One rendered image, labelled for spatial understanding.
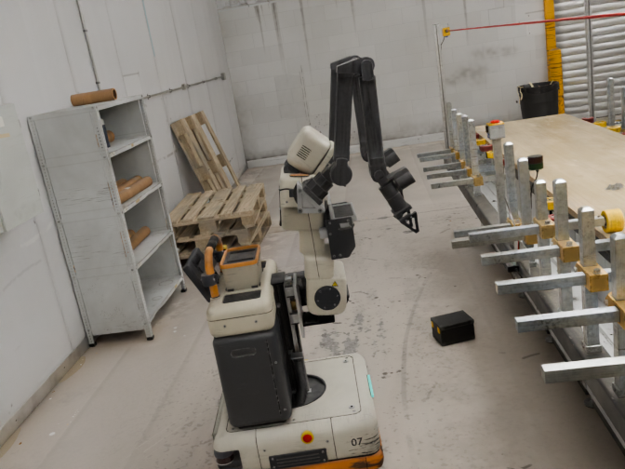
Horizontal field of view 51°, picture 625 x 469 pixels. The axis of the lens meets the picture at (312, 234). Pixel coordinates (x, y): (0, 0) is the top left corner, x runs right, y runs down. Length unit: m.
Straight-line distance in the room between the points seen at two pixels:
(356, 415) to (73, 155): 2.50
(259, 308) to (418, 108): 8.11
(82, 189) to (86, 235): 0.30
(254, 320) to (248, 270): 0.22
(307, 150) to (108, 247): 2.20
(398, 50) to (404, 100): 0.75
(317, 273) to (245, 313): 0.33
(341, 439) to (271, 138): 8.14
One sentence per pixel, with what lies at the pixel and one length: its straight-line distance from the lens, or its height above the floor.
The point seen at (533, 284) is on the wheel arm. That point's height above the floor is 0.95.
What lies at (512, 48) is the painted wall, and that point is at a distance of 10.49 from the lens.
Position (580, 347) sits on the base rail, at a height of 0.70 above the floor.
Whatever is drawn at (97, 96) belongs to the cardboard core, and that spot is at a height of 1.59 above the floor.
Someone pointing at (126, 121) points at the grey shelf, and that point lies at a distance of 5.10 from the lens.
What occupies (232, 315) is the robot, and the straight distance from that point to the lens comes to 2.48.
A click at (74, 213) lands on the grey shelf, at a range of 4.40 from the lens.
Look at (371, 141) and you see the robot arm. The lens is 2.34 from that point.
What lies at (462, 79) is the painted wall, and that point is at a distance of 10.38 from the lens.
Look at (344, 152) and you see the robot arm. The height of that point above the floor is 1.31.
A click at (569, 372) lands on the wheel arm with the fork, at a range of 1.50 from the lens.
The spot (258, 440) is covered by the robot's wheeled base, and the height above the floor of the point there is 0.26.
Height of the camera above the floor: 1.68
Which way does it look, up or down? 16 degrees down
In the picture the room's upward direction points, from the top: 9 degrees counter-clockwise
